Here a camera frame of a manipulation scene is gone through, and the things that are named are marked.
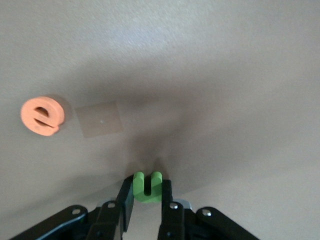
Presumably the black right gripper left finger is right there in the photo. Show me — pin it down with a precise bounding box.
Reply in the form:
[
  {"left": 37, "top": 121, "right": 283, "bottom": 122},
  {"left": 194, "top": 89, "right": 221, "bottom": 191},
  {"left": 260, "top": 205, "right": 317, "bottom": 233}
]
[{"left": 86, "top": 176, "right": 135, "bottom": 240}]

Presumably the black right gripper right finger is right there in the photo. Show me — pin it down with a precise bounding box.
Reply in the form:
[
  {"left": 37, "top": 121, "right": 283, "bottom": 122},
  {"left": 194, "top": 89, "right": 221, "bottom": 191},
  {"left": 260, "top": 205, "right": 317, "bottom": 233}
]
[{"left": 157, "top": 179, "right": 186, "bottom": 240}]

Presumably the green foam letter n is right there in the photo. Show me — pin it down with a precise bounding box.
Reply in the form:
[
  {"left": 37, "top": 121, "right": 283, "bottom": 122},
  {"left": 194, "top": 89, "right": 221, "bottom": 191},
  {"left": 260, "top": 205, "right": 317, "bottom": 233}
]
[{"left": 132, "top": 171, "right": 163, "bottom": 204}]

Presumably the orange foam letter e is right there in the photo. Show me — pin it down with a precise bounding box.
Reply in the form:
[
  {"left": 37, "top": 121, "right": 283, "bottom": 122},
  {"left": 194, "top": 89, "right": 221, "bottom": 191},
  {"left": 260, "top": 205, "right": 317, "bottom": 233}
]
[{"left": 20, "top": 96, "right": 66, "bottom": 137}]

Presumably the brown tape patch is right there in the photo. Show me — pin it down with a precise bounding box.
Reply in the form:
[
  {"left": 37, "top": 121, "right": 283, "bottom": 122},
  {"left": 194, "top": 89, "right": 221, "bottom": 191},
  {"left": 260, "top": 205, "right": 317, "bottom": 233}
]
[{"left": 74, "top": 100, "right": 124, "bottom": 139}]

